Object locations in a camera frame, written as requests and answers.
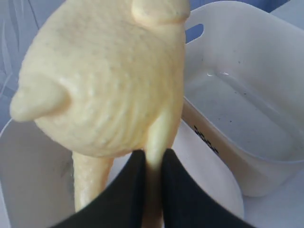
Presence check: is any headless yellow rubber chicken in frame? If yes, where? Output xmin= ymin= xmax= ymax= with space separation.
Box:
xmin=10 ymin=0 xmax=190 ymax=213

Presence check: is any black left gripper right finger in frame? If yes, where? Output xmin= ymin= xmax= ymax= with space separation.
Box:
xmin=161 ymin=149 xmax=252 ymax=228

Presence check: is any cream bin marked X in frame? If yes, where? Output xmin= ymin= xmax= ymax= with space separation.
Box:
xmin=0 ymin=121 xmax=245 ymax=228

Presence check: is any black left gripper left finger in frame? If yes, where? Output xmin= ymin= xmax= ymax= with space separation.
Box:
xmin=53 ymin=150 xmax=145 ymax=228

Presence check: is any cream bin marked O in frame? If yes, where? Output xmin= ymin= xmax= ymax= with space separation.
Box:
xmin=182 ymin=1 xmax=304 ymax=197

